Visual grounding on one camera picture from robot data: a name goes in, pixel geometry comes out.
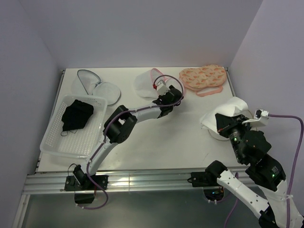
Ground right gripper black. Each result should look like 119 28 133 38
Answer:
215 112 251 162

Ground white bra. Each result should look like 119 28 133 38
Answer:
199 96 248 132

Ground pink trimmed mesh laundry bag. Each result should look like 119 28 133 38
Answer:
133 68 181 99

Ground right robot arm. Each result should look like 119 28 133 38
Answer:
205 114 304 228

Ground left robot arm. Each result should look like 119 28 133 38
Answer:
73 85 184 190

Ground beige trimmed mesh laundry bag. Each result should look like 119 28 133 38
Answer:
208 110 253 141

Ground peach floral bra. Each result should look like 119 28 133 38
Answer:
179 64 227 97

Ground grey trimmed mesh laundry bag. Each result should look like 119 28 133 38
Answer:
71 69 121 105

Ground black garment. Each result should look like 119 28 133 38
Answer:
60 99 94 137

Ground white plastic basket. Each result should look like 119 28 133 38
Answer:
40 95 108 158

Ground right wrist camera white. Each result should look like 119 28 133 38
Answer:
242 109 269 128

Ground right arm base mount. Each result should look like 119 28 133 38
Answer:
187 171 224 200

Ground aluminium frame rail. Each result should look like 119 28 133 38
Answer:
23 167 273 194

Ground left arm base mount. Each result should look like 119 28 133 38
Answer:
64 175 108 205

